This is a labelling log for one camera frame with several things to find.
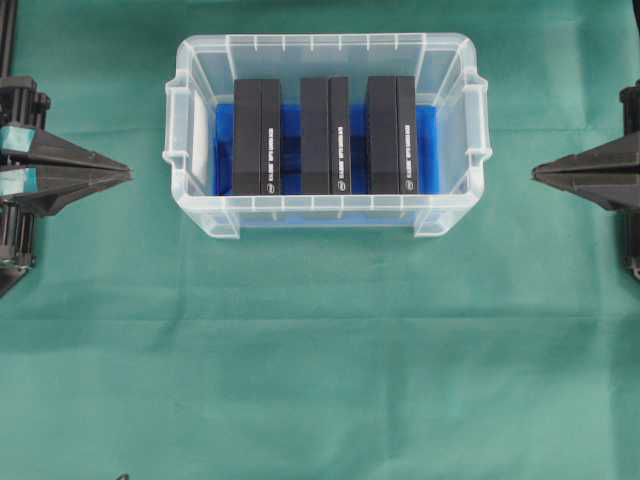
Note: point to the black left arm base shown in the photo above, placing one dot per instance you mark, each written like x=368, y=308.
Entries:
x=10, y=277

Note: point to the green table cloth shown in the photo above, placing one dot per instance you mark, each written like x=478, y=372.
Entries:
x=506, y=349

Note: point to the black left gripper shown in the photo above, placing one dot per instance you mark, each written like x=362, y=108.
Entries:
x=41, y=191

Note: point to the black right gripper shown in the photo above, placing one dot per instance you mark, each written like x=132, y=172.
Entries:
x=618, y=156

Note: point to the black camera box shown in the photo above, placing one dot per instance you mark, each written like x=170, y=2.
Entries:
x=392, y=153
x=325, y=136
x=256, y=168

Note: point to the clear plastic storage case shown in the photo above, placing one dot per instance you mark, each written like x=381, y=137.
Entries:
x=444, y=68

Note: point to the blue liner sheet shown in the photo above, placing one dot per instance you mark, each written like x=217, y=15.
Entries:
x=222, y=143

